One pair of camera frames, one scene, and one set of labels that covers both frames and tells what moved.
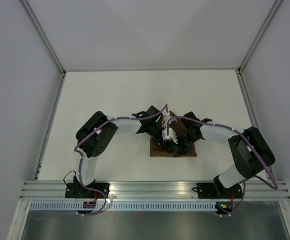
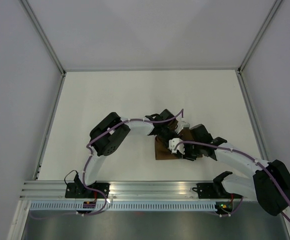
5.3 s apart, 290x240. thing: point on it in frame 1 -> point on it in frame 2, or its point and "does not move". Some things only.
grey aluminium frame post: [42, 36] does not move
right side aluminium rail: [251, 104] does not move
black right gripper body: [184, 140] -> [191, 150]
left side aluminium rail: [49, 127] does not move
